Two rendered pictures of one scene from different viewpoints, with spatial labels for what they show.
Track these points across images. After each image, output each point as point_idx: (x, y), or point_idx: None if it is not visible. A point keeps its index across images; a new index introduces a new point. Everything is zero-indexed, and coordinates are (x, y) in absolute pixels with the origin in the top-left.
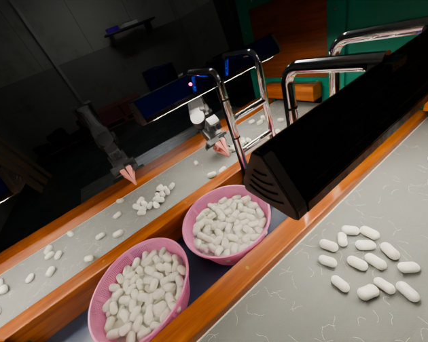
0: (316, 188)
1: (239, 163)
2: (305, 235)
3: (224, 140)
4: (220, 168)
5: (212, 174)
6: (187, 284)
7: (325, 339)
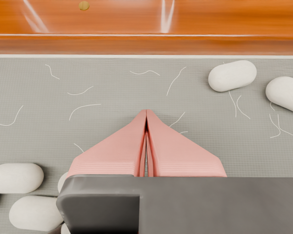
0: None
1: (164, 9)
2: None
3: (98, 148)
4: (221, 118)
5: None
6: None
7: None
